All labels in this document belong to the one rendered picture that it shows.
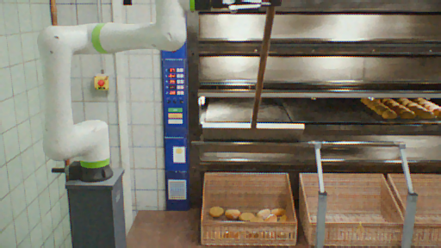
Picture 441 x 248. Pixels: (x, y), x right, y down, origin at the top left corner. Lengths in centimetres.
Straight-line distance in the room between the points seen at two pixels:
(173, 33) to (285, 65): 145
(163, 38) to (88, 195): 79
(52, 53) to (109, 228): 78
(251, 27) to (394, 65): 94
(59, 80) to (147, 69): 120
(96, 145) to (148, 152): 112
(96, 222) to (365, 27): 193
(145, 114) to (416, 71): 173
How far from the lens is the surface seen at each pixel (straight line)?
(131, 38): 168
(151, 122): 298
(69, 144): 186
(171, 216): 306
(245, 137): 256
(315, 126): 299
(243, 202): 303
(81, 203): 204
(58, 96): 181
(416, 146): 323
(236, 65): 288
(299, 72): 290
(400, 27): 304
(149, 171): 309
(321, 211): 254
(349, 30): 294
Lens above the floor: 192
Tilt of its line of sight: 15 degrees down
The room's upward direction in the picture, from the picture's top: straight up
